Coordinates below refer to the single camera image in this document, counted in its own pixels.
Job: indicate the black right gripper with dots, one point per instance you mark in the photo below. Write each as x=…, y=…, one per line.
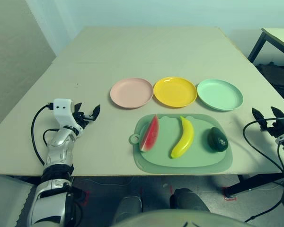
x=281, y=126

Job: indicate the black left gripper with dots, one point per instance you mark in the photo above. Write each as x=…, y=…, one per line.
x=82, y=118

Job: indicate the dark green toy avocado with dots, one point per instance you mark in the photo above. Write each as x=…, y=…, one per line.
x=216, y=139

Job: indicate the toy watermelon slice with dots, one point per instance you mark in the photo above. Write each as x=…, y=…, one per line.
x=151, y=134

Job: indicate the yellow toy banana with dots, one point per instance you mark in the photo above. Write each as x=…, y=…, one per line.
x=185, y=139

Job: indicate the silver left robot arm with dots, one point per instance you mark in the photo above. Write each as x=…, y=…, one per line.
x=59, y=146

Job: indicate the black bag under side table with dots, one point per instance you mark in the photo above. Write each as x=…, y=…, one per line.
x=277, y=78

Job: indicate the pink plastic plate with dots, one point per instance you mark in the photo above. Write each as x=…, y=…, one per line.
x=131, y=93

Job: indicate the mint green plastic plate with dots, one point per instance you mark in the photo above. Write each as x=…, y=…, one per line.
x=219, y=95

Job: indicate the black table foot bar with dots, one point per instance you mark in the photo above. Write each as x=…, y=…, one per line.
x=246, y=184

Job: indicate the black-framed side table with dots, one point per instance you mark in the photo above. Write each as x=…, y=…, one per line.
x=279, y=37

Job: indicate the green cutting board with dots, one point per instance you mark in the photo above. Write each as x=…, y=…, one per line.
x=198, y=156

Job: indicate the yellow plastic plate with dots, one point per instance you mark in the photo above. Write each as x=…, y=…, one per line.
x=175, y=92

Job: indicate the grey robot left knee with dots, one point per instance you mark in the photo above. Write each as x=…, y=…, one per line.
x=129, y=208

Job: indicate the grey robot knee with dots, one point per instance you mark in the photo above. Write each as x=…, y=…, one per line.
x=187, y=198
x=129, y=208

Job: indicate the grey robot right knee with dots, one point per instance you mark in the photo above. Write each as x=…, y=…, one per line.
x=187, y=198

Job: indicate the grey robot torso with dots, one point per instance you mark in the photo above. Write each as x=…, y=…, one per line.
x=180, y=220

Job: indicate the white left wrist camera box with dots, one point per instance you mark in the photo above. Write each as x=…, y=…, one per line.
x=62, y=111

